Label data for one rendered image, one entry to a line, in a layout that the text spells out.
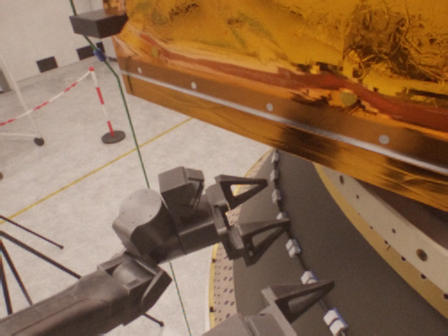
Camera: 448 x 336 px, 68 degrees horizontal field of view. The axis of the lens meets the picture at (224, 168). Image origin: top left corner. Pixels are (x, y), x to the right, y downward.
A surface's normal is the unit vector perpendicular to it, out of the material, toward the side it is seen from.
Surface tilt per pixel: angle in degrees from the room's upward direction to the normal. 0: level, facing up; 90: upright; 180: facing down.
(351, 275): 62
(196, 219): 10
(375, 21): 90
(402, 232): 90
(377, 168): 90
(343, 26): 89
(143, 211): 16
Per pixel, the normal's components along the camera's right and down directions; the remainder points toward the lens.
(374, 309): -0.87, -0.14
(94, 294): 0.21, -0.94
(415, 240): -0.92, 0.29
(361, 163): -0.68, 0.47
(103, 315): 0.67, 0.30
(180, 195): 0.23, 0.54
